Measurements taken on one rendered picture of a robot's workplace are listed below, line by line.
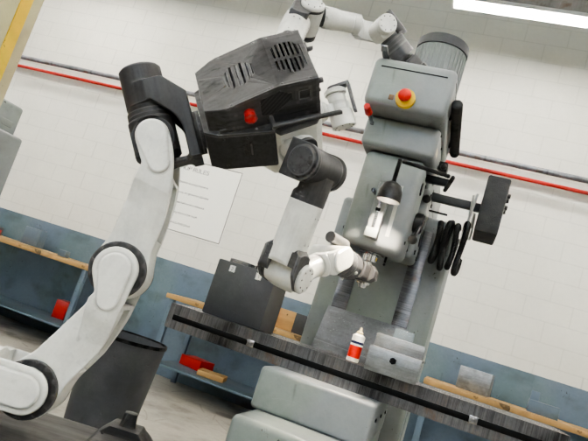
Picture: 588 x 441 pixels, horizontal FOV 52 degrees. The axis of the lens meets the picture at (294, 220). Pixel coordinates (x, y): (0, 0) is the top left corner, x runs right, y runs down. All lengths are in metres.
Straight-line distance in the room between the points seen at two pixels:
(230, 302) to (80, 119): 6.18
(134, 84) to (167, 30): 6.32
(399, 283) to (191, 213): 4.78
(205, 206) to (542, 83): 3.82
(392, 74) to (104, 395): 2.44
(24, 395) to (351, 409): 0.83
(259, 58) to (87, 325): 0.78
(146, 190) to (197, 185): 5.41
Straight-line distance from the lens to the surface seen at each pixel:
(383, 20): 2.09
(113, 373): 3.57
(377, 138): 1.96
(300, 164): 1.44
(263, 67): 1.53
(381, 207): 1.89
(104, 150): 7.66
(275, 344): 1.90
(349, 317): 2.33
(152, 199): 1.56
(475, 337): 6.16
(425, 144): 1.94
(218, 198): 6.82
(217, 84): 1.55
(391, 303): 2.34
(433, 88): 1.91
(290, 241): 1.48
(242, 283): 1.99
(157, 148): 1.56
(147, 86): 1.64
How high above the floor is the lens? 1.04
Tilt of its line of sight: 9 degrees up
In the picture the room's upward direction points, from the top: 18 degrees clockwise
